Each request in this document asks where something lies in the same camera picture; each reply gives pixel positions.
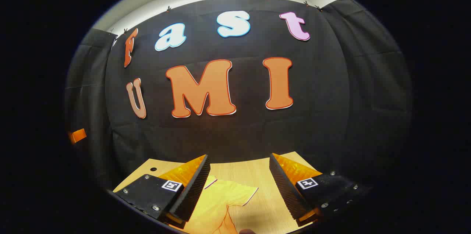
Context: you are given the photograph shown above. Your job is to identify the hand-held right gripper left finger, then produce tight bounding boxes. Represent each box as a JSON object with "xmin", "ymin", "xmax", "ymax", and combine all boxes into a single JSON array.
[{"xmin": 112, "ymin": 154, "xmax": 211, "ymax": 229}]

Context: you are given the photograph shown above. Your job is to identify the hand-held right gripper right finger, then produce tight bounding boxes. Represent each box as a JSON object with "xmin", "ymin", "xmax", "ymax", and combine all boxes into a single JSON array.
[{"xmin": 269, "ymin": 152, "xmax": 370, "ymax": 227}]

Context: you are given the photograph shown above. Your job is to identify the black backdrop cloth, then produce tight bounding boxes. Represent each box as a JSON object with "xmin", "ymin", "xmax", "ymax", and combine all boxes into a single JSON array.
[{"xmin": 64, "ymin": 0, "xmax": 412, "ymax": 194}]

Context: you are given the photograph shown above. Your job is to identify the orange polo T-shirt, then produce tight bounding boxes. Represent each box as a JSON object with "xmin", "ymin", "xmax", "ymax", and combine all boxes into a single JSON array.
[{"xmin": 180, "ymin": 175, "xmax": 259, "ymax": 234}]

